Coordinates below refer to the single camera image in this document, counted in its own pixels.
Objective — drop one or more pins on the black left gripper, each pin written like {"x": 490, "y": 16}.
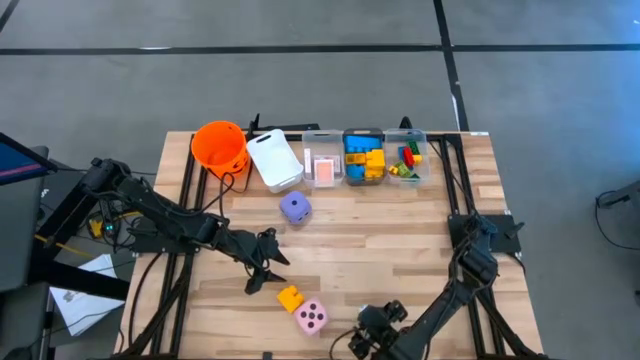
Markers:
{"x": 240, "y": 245}

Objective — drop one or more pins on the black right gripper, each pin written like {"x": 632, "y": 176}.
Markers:
{"x": 380, "y": 317}

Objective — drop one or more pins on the yellow hollow toy brick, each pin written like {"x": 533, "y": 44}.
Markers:
{"x": 290, "y": 299}

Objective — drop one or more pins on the pink foam die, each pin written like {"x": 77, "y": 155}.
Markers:
{"x": 311, "y": 316}

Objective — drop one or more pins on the purple foam die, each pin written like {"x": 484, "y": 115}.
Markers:
{"x": 295, "y": 207}

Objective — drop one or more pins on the white plastic bin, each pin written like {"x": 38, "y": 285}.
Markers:
{"x": 275, "y": 160}

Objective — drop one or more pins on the orange-yellow toy brick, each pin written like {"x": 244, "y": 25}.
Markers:
{"x": 355, "y": 158}

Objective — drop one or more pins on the large yellow toy brick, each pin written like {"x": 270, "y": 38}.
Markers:
{"x": 376, "y": 159}

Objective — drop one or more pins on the long blue toy brick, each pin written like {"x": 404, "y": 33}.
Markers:
{"x": 362, "y": 143}

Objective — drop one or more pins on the small orange toy brick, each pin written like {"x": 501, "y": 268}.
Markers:
{"x": 393, "y": 170}

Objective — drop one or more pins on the lime green toy brick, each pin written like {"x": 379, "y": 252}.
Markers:
{"x": 403, "y": 170}

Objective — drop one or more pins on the small green toy brick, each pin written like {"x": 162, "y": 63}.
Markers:
{"x": 414, "y": 175}

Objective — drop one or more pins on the red toy brick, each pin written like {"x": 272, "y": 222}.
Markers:
{"x": 408, "y": 157}

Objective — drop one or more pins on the small yellow toy brick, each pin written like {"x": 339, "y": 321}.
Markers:
{"x": 418, "y": 159}

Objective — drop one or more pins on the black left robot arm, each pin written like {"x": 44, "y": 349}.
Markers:
{"x": 150, "y": 200}

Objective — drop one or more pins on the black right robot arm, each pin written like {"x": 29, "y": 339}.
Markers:
{"x": 472, "y": 270}

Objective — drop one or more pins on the orange pumpkin bucket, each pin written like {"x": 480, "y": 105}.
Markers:
{"x": 220, "y": 142}

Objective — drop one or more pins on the clear plastic bin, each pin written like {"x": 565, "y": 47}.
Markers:
{"x": 422, "y": 140}
{"x": 322, "y": 137}

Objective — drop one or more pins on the dark grey plastic bin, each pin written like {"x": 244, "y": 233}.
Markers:
{"x": 363, "y": 131}

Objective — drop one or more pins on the yellow connector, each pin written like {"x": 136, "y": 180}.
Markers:
{"x": 95, "y": 228}

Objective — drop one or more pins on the white paper sheet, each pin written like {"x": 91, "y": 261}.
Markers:
{"x": 85, "y": 305}

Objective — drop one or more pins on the black monitor stand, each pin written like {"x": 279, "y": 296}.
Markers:
{"x": 75, "y": 280}

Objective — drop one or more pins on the monitor with blue screen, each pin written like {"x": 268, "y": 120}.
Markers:
{"x": 20, "y": 162}

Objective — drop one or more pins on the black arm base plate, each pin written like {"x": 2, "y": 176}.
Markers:
{"x": 145, "y": 245}
{"x": 505, "y": 235}

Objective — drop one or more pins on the black aluminium table frame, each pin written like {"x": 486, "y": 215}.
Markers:
{"x": 187, "y": 165}

